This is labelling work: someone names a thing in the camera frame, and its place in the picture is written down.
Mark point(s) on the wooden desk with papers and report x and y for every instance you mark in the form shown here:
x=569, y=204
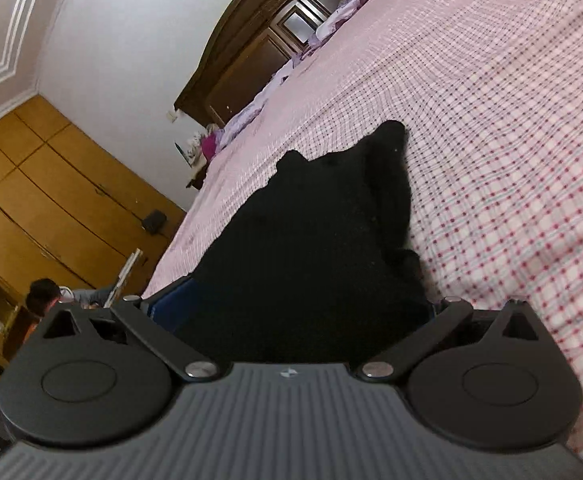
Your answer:
x=123, y=276

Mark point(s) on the small black hanging bag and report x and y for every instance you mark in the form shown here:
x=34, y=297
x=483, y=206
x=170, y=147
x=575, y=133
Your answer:
x=154, y=222

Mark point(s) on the orange wooden wardrobe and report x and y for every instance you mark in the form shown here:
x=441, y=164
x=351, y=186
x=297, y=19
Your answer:
x=69, y=211

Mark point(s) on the dark wooden headboard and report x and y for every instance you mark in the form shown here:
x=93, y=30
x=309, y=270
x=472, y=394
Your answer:
x=250, y=43

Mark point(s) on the seated person in grey hoodie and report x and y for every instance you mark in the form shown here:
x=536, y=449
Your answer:
x=45, y=294

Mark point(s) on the black knit cardigan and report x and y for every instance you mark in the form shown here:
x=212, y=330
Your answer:
x=314, y=267

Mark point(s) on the right purple ruffled pillow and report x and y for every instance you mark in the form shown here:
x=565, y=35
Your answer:
x=345, y=10

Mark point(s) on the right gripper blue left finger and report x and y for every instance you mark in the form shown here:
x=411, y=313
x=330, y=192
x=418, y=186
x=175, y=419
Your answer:
x=171, y=307

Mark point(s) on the pink checked bedspread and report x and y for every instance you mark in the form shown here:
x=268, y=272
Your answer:
x=491, y=92

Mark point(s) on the purple ruffled pillow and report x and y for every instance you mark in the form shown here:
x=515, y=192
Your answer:
x=253, y=109
x=345, y=10

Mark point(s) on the wall light switch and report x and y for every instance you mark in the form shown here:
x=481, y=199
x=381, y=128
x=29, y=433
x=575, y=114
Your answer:
x=172, y=115

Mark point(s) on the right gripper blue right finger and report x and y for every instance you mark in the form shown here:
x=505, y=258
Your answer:
x=433, y=309

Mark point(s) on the left dark nightstand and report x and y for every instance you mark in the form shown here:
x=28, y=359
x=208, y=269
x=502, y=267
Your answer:
x=197, y=181

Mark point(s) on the left purple ruffled pillow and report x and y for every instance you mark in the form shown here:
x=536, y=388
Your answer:
x=253, y=109

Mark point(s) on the magenta cloth on nightstand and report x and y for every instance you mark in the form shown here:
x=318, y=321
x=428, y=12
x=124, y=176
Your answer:
x=208, y=146

